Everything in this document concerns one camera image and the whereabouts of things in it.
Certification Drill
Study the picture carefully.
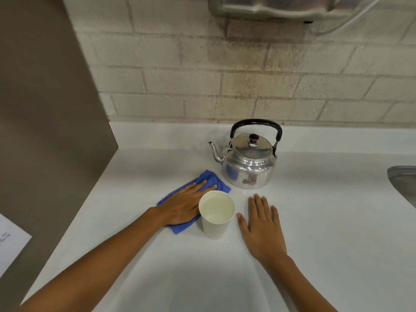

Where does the person's left hand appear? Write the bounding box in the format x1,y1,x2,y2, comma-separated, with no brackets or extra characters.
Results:
150,179,218,227

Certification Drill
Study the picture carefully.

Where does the person's left forearm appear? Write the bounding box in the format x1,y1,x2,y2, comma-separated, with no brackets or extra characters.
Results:
18,206,168,312

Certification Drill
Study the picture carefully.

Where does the stainless steel sink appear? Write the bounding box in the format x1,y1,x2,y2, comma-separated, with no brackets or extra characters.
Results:
387,165,416,208

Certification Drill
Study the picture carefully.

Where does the blue cloth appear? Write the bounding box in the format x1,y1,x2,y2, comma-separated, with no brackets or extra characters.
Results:
156,169,232,235

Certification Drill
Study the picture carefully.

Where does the person's right hand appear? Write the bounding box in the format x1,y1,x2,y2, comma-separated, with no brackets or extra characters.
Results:
236,193,288,264

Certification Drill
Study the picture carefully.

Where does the grey-brown cabinet side panel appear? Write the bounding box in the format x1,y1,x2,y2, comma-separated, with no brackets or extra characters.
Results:
0,0,119,312

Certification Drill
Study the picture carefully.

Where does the person's right forearm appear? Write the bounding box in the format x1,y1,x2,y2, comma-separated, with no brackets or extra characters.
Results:
260,253,338,312

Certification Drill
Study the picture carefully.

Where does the white cable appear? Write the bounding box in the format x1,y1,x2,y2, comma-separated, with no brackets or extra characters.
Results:
317,0,386,35

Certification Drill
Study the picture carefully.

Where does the white paper cup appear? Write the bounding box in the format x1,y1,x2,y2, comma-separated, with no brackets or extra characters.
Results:
198,190,236,240

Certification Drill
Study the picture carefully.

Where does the white printed paper sheet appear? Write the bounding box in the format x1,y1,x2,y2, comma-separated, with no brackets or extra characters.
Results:
0,212,33,278

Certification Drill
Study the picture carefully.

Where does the white countertop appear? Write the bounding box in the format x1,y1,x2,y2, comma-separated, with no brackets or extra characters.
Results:
19,121,416,312

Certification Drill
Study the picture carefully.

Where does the stainless steel wall dispenser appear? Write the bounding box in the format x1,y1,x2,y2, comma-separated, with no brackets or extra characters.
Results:
208,0,368,23

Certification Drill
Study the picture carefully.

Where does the silver metal kettle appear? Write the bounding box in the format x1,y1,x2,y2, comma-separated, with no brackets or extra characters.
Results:
208,118,283,189

